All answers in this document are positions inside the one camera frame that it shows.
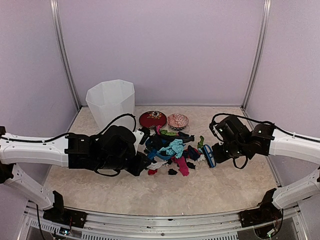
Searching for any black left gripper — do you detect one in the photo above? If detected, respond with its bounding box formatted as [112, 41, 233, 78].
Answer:
[97, 151, 151, 176]

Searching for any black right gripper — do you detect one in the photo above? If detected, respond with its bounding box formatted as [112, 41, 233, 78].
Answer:
[212, 140, 248, 163]

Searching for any blue dustpan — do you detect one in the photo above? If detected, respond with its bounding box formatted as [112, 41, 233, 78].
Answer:
[144, 136, 176, 161]

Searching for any blue hand brush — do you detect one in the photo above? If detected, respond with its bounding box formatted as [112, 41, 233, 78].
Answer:
[201, 144, 216, 168]

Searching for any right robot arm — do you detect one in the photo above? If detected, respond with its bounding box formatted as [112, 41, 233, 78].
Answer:
[209, 113, 320, 222]

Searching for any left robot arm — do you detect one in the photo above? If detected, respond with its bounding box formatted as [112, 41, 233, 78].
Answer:
[0, 125, 151, 223]

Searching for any small red paper scrap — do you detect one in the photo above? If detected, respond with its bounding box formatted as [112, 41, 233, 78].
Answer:
[147, 169, 158, 176]

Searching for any white paper scrap long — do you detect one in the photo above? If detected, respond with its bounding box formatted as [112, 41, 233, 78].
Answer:
[146, 161, 167, 170]

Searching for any small black paper scrap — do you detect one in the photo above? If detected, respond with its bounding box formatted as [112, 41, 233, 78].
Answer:
[168, 168, 178, 176]

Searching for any black paper scrap curved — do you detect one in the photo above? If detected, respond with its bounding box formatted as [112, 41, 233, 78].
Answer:
[159, 131, 195, 144]

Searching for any green paper scrap right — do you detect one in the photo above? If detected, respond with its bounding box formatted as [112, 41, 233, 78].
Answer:
[159, 129, 179, 137]

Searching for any teal paper scrap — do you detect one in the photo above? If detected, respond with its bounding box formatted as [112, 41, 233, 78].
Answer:
[158, 139, 185, 159]

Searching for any red floral plate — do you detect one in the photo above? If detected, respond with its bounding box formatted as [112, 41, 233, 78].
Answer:
[139, 110, 167, 129]

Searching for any pink patterned bowl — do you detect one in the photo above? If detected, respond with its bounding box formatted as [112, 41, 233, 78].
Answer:
[167, 113, 189, 131]

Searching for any white plastic trash bin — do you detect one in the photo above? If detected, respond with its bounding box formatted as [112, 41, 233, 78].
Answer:
[85, 79, 135, 130]

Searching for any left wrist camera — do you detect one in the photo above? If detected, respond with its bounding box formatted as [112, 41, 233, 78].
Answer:
[132, 127, 151, 151]

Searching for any aluminium front rail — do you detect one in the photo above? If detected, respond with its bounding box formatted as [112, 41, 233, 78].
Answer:
[17, 204, 307, 240]

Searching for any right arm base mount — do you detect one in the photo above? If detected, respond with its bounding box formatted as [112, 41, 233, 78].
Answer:
[238, 188, 283, 228]

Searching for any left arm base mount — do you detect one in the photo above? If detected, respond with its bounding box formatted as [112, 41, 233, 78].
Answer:
[43, 190, 88, 229]

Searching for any right aluminium corner post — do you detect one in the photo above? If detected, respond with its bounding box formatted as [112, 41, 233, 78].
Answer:
[241, 0, 272, 112]

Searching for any aluminium corner post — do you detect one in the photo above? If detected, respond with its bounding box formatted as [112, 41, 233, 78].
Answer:
[241, 0, 272, 112]
[49, 0, 82, 112]

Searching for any left aluminium corner post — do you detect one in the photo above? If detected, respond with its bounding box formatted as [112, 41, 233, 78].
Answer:
[49, 0, 82, 112]

